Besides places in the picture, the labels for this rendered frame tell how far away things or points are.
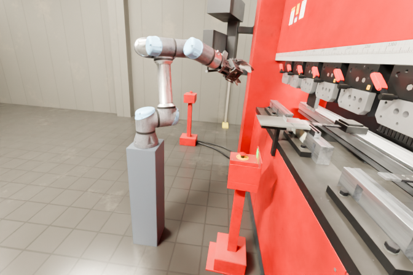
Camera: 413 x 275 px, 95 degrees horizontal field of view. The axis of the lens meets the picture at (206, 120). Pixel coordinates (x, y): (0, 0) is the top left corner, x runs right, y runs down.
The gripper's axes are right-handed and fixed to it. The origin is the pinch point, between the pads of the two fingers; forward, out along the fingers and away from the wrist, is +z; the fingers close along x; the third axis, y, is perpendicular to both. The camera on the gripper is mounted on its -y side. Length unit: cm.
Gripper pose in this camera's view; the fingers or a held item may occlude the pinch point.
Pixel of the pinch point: (245, 74)
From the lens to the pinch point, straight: 100.4
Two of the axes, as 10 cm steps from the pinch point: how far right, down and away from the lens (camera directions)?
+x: 6.0, -5.7, -5.7
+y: 2.2, 7.9, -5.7
